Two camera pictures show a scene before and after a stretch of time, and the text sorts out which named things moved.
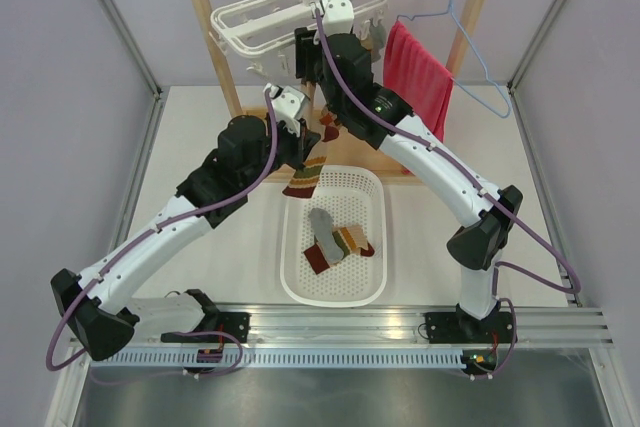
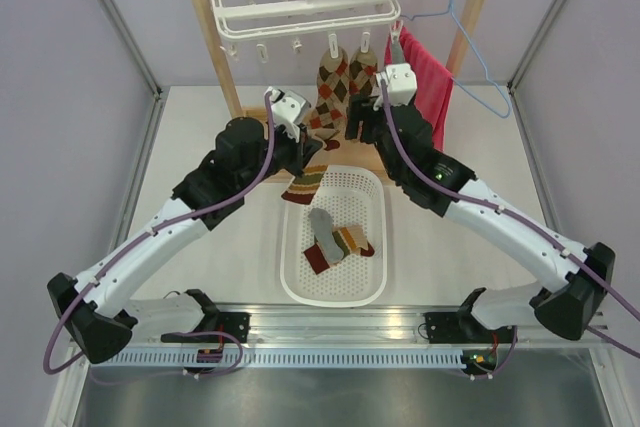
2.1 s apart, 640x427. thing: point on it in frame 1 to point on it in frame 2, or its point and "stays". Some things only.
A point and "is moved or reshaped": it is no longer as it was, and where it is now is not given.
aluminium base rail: (377, 327) stays
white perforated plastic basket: (352, 195) stays
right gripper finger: (305, 50) to (355, 114)
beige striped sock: (350, 239) stays
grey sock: (323, 232) stays
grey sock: (378, 39) to (397, 51)
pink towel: (424, 81) stays
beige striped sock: (306, 180) is moved or reshaped
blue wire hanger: (450, 9) stays
